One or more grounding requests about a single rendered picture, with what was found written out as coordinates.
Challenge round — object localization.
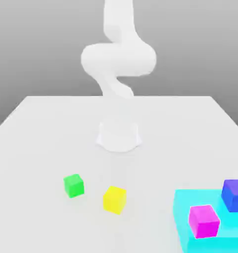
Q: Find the small yellow cube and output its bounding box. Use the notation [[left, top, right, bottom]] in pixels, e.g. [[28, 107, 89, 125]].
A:
[[102, 185, 127, 215]]

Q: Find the small green cube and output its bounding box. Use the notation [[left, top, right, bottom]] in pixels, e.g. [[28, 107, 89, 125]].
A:
[[63, 173, 85, 199]]

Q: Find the small magenta cube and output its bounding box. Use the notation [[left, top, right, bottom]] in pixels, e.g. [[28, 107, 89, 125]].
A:
[[188, 205, 221, 239]]

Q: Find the small blue cube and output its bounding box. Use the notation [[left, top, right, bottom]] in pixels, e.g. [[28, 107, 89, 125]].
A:
[[221, 179, 238, 213]]

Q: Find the large cyan box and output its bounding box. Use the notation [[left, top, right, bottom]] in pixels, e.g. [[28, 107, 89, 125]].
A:
[[172, 189, 238, 253]]

